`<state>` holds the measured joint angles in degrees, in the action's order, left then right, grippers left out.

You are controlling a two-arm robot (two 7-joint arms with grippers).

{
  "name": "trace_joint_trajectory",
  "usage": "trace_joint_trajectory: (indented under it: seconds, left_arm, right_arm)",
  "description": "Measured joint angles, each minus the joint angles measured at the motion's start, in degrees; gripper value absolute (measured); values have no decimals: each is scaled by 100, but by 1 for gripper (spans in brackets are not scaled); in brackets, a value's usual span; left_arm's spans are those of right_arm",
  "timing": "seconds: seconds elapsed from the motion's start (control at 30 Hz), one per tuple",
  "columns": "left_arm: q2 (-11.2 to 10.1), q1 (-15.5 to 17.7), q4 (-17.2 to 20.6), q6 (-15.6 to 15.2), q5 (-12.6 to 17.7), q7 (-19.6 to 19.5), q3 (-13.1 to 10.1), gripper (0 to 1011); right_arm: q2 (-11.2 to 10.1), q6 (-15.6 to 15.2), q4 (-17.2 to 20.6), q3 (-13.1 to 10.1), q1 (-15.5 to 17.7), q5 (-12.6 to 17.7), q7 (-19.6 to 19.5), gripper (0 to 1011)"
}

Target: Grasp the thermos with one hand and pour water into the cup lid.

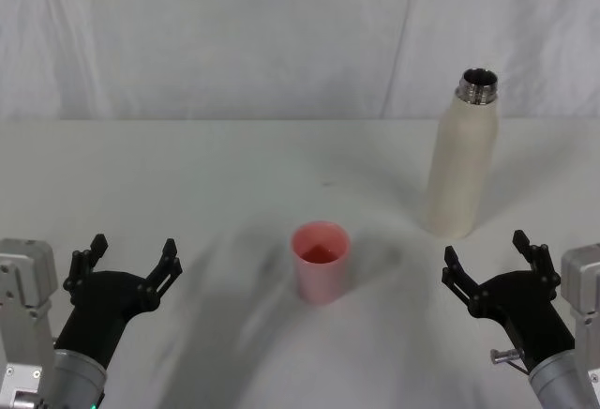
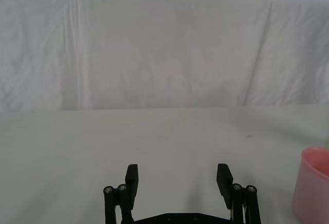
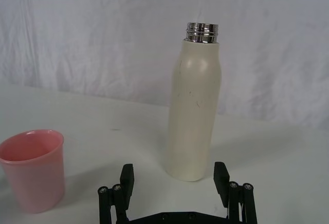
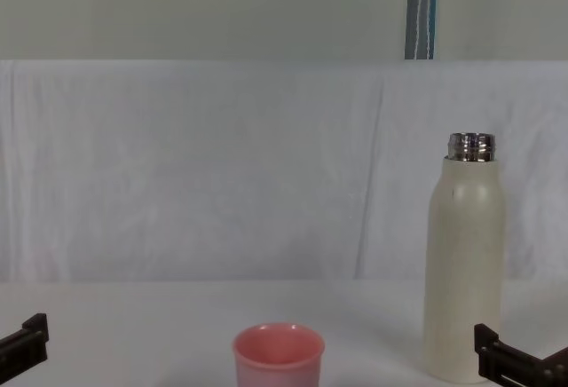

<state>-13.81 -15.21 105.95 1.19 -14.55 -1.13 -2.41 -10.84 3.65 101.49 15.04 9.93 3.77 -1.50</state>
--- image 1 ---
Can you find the white table cloth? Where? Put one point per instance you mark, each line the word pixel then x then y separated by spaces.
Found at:
pixel 211 184

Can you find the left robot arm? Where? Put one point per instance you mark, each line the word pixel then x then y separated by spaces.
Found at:
pixel 23 315

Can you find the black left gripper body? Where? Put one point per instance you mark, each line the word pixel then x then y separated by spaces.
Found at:
pixel 100 306

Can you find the pink cup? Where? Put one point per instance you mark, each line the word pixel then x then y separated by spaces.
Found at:
pixel 319 277

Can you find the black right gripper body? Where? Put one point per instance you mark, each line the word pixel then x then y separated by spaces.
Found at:
pixel 525 306

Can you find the cream vacuum bottle steel neck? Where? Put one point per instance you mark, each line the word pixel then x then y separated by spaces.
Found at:
pixel 461 165

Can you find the white curtain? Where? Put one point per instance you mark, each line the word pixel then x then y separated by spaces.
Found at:
pixel 234 38

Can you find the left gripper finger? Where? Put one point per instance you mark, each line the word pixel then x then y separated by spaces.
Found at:
pixel 164 275
pixel 79 266

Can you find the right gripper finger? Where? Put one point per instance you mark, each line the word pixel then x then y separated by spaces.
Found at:
pixel 461 282
pixel 539 261

